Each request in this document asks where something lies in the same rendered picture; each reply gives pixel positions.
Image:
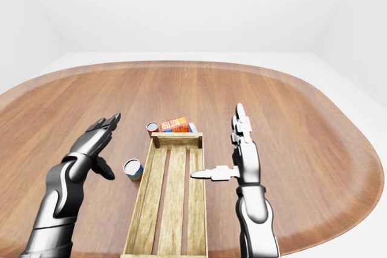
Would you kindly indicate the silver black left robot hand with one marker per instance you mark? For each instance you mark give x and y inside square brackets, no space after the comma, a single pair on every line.
[90,144]

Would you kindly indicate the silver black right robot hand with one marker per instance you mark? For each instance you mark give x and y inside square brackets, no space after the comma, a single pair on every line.
[249,161]

